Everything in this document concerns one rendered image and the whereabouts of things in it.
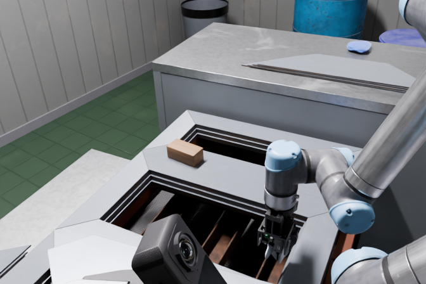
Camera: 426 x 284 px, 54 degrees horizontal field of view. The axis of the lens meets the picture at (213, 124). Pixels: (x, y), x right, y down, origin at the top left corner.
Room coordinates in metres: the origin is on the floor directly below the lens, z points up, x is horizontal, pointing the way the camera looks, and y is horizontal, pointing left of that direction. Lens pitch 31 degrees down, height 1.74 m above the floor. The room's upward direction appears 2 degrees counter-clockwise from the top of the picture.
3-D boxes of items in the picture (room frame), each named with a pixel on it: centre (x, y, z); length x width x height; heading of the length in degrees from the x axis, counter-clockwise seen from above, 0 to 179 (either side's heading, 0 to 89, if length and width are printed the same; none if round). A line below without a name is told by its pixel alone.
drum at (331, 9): (3.48, -1.02, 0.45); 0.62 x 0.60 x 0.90; 144
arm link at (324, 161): (0.72, -0.25, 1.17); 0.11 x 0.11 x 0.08; 3
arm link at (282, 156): (0.74, -0.15, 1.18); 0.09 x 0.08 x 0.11; 93
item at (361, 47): (1.74, -0.66, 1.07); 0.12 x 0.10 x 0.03; 152
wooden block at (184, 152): (1.21, 0.10, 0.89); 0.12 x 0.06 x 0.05; 55
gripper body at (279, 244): (0.73, -0.15, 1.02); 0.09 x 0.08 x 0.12; 152
